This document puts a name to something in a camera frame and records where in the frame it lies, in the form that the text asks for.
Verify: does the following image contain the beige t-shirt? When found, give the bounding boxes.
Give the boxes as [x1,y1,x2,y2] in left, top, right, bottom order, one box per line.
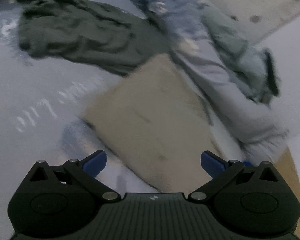
[83,54,219,194]

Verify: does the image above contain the teal green blanket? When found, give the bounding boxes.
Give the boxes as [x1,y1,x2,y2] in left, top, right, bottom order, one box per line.
[202,4,280,105]

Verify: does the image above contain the wooden headboard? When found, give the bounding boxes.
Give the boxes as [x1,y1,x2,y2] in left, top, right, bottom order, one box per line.
[275,147,300,238]

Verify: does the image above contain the light blue patterned duvet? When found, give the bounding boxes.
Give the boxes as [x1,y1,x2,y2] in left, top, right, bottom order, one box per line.
[130,0,287,165]

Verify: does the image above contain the grey-green garment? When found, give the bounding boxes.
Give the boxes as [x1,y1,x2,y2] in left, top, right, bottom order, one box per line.
[17,0,169,76]

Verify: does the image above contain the royal blue garment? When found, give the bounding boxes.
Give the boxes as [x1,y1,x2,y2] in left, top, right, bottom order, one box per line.
[243,160,253,167]

